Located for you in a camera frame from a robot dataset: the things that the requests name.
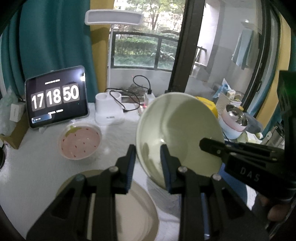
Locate large blue bowl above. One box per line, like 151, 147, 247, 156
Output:
218, 163, 255, 207

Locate cream bowl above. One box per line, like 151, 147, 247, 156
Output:
135, 92, 224, 188

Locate beige plate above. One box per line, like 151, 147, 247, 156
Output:
56, 169, 160, 241

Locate pink strawberry bowl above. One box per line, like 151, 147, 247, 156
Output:
58, 123, 102, 161

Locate stacked pastel bowls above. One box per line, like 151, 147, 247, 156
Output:
218, 104, 248, 140

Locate person's hand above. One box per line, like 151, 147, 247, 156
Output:
251, 193, 291, 222

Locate steel thermos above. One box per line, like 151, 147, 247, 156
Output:
262, 123, 285, 149

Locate white charger block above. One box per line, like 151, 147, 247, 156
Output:
144, 89, 155, 106

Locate white power strip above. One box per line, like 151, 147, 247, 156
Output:
137, 103, 147, 115

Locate black round puck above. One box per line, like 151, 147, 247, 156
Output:
0, 147, 5, 169

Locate hanging blue towel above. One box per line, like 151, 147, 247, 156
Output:
231, 29, 254, 70

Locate cardboard box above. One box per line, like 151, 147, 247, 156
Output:
1, 112, 29, 150

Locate yellow teal curtain right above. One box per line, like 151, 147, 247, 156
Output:
247, 12, 292, 129

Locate white desk lamp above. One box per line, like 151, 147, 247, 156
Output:
84, 9, 145, 126

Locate small white box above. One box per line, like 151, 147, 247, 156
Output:
10, 102, 26, 123

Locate tablet showing clock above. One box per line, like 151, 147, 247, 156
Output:
25, 66, 89, 129

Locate yellow curtain left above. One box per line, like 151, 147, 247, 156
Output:
89, 0, 115, 93

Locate teal curtain left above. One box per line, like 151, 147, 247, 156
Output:
1, 1, 98, 102

